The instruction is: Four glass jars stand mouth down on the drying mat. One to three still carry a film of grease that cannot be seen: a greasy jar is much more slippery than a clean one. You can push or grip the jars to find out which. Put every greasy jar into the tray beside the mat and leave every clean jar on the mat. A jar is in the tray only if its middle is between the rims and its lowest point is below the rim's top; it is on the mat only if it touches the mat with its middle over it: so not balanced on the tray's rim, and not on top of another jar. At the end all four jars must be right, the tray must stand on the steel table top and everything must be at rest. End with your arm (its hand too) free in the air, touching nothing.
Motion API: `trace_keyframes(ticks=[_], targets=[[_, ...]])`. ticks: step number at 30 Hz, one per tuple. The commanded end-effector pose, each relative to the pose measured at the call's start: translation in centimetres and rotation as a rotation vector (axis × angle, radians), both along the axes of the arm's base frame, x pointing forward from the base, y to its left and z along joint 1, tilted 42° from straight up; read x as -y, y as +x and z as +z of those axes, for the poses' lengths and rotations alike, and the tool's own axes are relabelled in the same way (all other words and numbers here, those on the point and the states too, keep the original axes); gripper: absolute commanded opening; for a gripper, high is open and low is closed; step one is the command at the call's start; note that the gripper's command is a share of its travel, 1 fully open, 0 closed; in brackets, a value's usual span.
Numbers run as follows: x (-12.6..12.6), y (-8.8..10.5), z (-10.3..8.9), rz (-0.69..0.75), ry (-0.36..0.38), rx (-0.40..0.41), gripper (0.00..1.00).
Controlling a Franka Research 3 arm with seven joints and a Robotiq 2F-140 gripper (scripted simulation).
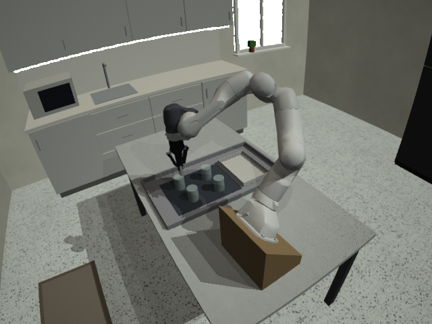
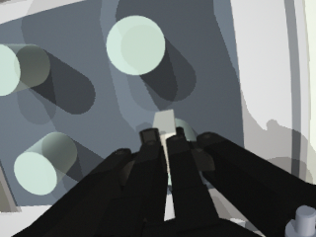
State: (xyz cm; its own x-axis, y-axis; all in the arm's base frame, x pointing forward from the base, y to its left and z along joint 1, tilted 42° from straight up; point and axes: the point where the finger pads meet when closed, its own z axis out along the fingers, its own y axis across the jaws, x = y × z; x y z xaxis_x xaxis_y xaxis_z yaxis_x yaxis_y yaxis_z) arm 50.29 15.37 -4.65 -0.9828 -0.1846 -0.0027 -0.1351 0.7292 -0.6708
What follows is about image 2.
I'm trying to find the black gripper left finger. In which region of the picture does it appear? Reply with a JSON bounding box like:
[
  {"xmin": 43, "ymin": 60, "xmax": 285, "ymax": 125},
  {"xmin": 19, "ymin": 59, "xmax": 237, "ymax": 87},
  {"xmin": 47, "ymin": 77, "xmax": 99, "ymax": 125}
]
[{"xmin": 11, "ymin": 111, "xmax": 170, "ymax": 237}]

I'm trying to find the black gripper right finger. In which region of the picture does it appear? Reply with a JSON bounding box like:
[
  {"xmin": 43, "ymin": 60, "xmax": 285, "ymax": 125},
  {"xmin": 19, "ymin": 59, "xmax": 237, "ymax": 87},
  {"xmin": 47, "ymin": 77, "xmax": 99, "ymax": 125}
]
[{"xmin": 163, "ymin": 110, "xmax": 316, "ymax": 237}]

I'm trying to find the beige rectangular tray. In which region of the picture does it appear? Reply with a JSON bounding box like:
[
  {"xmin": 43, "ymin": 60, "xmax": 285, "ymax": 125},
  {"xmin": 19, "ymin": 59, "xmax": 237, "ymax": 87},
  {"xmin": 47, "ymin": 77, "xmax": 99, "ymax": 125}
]
[{"xmin": 0, "ymin": 182, "xmax": 9, "ymax": 212}]

